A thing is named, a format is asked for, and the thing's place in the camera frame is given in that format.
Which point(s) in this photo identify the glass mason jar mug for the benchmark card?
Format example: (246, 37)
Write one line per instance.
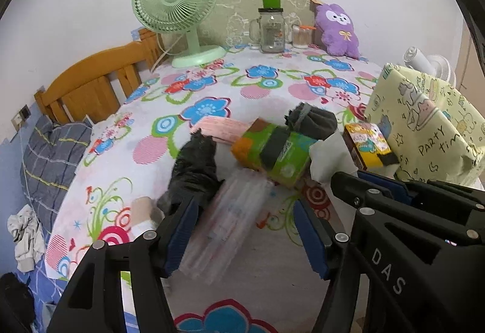
(267, 31)

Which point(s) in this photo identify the yellow patterned storage box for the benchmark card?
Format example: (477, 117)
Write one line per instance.
(431, 127)

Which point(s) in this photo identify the wooden bed headboard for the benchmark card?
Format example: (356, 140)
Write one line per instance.
(85, 89)

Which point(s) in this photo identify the wall power outlet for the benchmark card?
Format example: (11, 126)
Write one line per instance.
(20, 117)

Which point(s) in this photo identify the floral tablecloth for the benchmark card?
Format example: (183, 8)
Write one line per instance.
(269, 286)

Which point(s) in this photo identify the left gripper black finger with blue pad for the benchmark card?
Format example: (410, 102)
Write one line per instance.
(92, 300)
(334, 258)

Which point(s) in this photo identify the beige door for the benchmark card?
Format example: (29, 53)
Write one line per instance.
(468, 72)

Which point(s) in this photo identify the grey plaid pillow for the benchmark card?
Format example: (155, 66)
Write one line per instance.
(49, 162)

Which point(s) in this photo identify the purple plush bunny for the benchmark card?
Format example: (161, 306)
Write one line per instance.
(337, 31)

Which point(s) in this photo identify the yellow cartoon tissue pack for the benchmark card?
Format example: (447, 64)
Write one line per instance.
(369, 149)

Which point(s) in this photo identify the crumpled white grey cloth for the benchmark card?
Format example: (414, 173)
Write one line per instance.
(27, 235)

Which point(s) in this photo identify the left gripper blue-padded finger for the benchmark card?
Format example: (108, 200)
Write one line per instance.
(418, 194)

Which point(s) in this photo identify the clear plastic tissue pack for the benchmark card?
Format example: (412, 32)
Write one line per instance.
(225, 225)

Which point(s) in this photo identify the white standing fan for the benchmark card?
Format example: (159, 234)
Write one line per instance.
(434, 65)

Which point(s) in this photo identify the pink cloth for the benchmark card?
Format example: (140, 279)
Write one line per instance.
(221, 129)

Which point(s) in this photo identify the green patterned cardboard panel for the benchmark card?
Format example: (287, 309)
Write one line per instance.
(228, 23)

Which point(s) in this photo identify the small jar of cotton swabs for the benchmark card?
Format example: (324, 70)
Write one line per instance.
(302, 36)

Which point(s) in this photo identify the white tissue paper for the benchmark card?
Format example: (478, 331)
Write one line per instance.
(330, 156)

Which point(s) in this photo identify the black plastic bag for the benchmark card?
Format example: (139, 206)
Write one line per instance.
(194, 171)

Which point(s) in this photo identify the green cup on jar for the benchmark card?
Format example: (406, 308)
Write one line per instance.
(271, 4)

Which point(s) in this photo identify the green desk fan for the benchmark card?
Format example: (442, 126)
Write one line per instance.
(180, 16)

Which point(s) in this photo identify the beige and white sock roll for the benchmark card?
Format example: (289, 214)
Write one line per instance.
(145, 216)

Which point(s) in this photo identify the dark grey sock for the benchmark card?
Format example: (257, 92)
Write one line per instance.
(311, 121)

